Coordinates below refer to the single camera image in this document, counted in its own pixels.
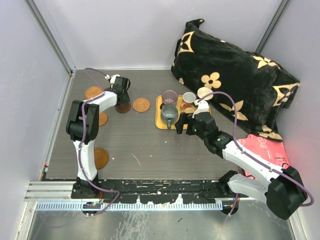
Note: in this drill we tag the black floral pillow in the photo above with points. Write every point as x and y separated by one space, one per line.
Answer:
248 87

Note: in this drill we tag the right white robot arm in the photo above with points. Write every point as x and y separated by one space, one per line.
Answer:
281 189

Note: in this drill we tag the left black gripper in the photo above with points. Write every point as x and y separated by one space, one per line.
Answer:
126 99

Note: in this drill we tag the purple transparent cup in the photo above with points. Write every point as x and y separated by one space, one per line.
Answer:
169 97

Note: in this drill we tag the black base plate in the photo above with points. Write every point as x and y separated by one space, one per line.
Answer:
155 191

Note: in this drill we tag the orange cork coaster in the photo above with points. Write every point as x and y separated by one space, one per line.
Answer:
93 92

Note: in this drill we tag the pink mug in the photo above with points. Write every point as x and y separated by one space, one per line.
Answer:
188 99

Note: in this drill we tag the small orange cup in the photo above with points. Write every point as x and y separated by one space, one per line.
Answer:
189 110

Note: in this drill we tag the orange wooden coaster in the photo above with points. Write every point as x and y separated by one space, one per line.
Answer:
103 119

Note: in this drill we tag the white cable duct rail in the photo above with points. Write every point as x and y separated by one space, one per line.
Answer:
177 206

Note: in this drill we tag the grey mug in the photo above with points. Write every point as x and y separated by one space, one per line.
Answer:
169 114

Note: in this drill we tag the light woven coaster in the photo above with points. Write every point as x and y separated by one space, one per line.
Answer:
141 104

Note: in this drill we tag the red patterned bag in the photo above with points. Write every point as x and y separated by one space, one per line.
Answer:
271 151

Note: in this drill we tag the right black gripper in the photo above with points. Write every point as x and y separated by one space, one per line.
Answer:
188 118

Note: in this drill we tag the grooved wooden coaster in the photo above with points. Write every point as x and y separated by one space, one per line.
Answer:
101 158

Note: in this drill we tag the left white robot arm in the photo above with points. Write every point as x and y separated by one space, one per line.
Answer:
83 126

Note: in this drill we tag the black cup cream inside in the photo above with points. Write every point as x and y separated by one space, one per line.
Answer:
203 91

